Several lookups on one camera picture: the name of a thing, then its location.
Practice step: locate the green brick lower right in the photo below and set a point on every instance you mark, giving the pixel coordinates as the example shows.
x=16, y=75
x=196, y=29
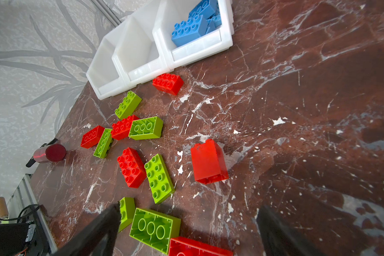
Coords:
x=154, y=229

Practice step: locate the green brick centre studs-down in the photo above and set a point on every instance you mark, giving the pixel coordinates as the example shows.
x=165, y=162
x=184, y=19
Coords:
x=147, y=128

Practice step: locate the left white bin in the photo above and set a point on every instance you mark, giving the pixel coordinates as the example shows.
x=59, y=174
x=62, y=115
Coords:
x=102, y=74

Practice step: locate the red brick centre left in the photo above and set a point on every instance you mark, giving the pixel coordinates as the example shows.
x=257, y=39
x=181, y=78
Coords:
x=121, y=129

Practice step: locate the red brick far left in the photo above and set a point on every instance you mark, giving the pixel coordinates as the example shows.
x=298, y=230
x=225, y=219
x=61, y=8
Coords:
x=92, y=137

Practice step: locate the red cylinder tool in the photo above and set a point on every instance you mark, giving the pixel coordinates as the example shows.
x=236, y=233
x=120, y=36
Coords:
x=50, y=152

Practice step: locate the green brick upright left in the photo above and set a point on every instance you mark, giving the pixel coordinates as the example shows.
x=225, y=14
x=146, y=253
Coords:
x=104, y=144

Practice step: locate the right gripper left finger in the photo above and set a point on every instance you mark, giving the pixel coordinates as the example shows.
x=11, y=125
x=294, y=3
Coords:
x=97, y=238

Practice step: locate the red brick near bins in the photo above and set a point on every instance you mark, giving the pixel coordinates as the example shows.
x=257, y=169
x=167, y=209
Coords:
x=169, y=83

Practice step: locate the green brick upper left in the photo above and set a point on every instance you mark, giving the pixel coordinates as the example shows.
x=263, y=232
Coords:
x=128, y=105

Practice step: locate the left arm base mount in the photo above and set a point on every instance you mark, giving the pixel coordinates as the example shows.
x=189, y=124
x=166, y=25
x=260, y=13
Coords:
x=13, y=238

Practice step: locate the green brick centre right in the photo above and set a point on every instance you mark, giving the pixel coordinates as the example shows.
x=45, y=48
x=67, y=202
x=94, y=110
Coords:
x=159, y=179

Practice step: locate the green brick bottom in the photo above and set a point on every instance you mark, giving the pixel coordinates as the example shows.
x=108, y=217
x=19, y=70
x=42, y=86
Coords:
x=127, y=211

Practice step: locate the red brick lower right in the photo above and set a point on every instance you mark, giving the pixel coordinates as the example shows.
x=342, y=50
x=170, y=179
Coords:
x=181, y=246

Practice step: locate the white bin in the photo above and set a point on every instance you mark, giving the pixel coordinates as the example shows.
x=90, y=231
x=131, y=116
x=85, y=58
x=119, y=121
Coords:
x=137, y=56
x=172, y=12
x=102, y=74

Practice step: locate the right white bin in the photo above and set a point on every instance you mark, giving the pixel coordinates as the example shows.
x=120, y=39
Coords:
x=172, y=12

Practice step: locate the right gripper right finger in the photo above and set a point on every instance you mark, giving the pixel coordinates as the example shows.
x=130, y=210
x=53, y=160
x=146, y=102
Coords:
x=280, y=239

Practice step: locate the aluminium front rail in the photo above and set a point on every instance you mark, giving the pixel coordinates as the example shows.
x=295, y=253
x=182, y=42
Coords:
x=24, y=205

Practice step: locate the blue brick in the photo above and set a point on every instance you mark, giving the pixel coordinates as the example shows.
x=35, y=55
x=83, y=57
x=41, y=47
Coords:
x=189, y=30
x=205, y=8
x=213, y=23

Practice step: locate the red tall brick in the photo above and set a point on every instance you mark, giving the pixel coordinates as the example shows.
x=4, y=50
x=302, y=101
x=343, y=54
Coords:
x=209, y=165

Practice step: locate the blue brick bottom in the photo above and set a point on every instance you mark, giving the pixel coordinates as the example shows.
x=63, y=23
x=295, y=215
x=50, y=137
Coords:
x=189, y=30

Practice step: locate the middle white bin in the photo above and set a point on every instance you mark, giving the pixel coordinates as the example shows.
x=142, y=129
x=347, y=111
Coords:
x=137, y=56

